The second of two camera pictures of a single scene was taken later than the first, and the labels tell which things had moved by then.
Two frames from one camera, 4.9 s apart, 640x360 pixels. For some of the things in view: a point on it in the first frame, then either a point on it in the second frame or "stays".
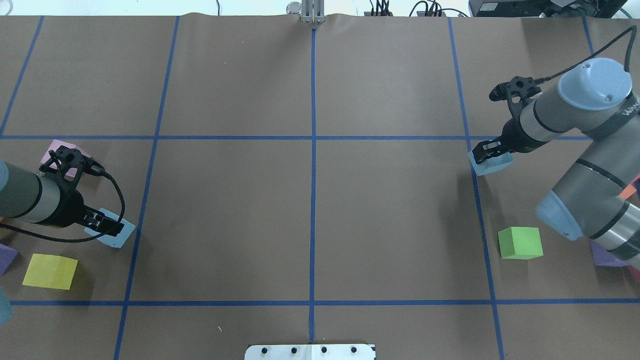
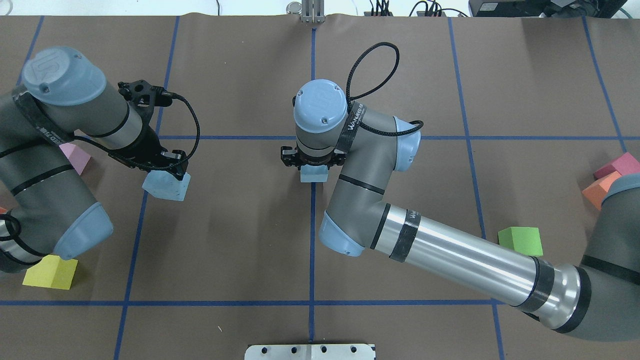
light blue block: [491, 164] to [309, 173]
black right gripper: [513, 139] to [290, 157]
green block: [523, 243] stays
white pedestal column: [310, 352] stays
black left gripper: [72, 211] to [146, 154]
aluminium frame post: [313, 11] stays
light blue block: [117, 240] to [163, 184]
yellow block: [50, 271] stays
